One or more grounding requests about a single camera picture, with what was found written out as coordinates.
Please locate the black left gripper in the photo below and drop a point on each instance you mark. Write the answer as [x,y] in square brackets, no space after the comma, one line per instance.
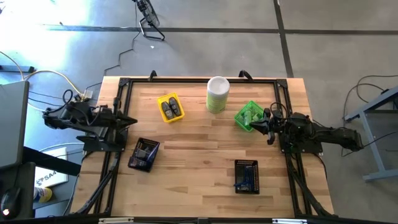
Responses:
[115,123]

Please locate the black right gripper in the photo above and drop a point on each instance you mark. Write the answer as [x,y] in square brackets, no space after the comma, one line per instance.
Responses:
[280,132]

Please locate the green plastic travel bottle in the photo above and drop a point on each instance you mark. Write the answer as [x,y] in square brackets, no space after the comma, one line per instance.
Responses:
[249,106]
[247,119]
[257,117]

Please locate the navy blue toiletry tube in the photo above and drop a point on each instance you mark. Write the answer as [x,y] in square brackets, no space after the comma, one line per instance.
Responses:
[141,154]
[150,151]
[135,162]

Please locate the grey deodorant stick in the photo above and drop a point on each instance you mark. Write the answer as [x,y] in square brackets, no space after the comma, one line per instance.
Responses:
[175,106]
[167,111]

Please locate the blue disposable razor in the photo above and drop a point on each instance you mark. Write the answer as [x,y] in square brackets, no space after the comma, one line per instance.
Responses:
[248,174]
[241,186]

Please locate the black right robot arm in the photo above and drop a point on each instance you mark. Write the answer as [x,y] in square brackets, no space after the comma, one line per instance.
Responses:
[335,137]

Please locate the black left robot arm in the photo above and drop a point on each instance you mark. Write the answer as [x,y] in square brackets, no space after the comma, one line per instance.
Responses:
[71,119]

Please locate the green plastic basket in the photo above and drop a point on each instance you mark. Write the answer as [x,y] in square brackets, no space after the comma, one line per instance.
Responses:
[239,119]

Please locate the yellow plastic basket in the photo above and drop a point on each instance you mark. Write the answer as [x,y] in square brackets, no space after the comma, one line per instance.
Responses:
[161,105]

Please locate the black plastic basket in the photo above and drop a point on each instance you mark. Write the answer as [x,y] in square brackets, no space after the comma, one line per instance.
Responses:
[154,146]
[255,177]

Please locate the white power strip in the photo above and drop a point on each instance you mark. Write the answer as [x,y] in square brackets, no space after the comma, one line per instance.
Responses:
[88,93]

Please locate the green disinfecting wipes canister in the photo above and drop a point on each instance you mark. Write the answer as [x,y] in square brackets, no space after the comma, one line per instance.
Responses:
[218,90]

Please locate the black side desk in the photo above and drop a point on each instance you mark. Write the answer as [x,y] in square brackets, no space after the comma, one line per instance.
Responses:
[53,161]

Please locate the white printed box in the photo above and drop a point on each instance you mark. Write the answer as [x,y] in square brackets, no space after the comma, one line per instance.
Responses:
[51,175]

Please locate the silver aluminium strut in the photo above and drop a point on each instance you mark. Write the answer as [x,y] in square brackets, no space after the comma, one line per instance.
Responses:
[289,221]

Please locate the white aluminium strut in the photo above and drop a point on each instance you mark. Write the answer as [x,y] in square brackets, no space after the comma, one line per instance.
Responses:
[115,220]

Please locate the yellow and blue can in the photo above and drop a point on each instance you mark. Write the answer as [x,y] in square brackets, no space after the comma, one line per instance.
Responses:
[43,194]

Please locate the black floor bar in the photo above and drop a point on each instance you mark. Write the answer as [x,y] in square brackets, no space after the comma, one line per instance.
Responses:
[17,68]

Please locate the black computer mouse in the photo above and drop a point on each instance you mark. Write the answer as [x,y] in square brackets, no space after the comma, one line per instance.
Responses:
[11,202]

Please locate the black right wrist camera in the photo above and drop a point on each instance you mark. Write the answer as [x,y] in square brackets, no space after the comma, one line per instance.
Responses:
[277,119]

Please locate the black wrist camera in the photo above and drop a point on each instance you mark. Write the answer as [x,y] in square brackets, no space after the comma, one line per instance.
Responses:
[277,119]
[101,112]

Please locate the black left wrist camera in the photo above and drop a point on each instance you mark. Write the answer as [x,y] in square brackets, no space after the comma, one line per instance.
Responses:
[101,112]

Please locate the grey metal desk frame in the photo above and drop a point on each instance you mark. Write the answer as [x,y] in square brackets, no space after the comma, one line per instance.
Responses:
[370,140]

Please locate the black table-level camera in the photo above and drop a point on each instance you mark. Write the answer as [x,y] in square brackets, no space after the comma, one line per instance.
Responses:
[202,221]

